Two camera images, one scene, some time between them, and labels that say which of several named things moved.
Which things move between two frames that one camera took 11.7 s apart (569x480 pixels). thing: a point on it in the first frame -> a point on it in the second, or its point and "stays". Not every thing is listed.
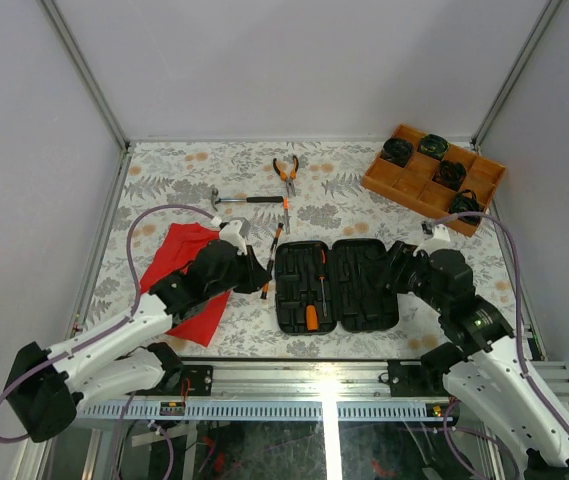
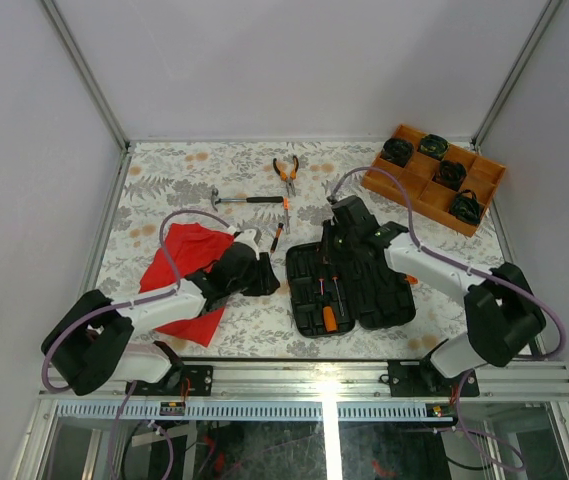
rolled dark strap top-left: (397, 151) stays
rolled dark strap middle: (450, 174) stays
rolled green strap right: (466, 201) stays
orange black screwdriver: (311, 316) -> (329, 319)
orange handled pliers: (289, 180) stays
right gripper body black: (410, 275) -> (338, 248)
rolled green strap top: (433, 145) stays
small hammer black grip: (215, 199) stays
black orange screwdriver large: (322, 259) -> (335, 279)
